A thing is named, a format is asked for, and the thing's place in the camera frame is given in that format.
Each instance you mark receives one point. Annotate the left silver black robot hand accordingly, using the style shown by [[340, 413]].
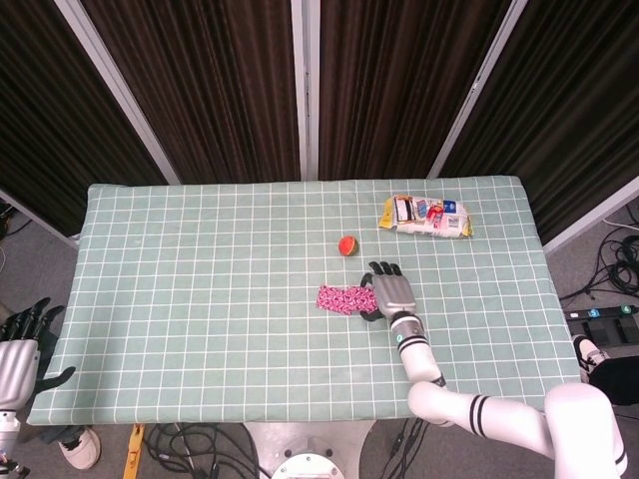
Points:
[[17, 369]]

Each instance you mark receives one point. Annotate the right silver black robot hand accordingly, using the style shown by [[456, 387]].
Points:
[[395, 294]]

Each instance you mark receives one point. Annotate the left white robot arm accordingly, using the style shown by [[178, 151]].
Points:
[[7, 434]]

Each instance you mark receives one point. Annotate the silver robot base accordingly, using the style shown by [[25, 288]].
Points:
[[309, 449]]

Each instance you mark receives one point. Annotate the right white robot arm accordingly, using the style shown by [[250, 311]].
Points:
[[419, 354]]

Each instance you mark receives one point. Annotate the red green ball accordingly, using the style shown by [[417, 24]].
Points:
[[348, 246]]

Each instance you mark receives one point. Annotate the black trouser leg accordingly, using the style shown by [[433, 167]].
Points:
[[619, 374], [55, 434]]

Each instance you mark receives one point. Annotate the white yellow snack bag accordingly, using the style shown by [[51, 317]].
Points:
[[429, 219]]

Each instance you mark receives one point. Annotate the yellow tool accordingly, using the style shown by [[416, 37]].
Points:
[[134, 454]]

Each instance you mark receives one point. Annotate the green checked tablecloth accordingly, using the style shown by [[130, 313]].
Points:
[[199, 299]]

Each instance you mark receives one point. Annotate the white brown sneaker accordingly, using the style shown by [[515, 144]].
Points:
[[589, 354]]

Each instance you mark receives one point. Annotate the dark brown curtain panel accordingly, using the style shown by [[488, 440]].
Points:
[[214, 90], [50, 125], [574, 100], [389, 90]]

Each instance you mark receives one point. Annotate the black foot pedal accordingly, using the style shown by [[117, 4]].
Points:
[[604, 332]]

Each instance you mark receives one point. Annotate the white partition base rail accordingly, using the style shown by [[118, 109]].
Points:
[[37, 219], [594, 215]]

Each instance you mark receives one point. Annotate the white partition post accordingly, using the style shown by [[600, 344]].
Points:
[[305, 75], [124, 100], [474, 90]]

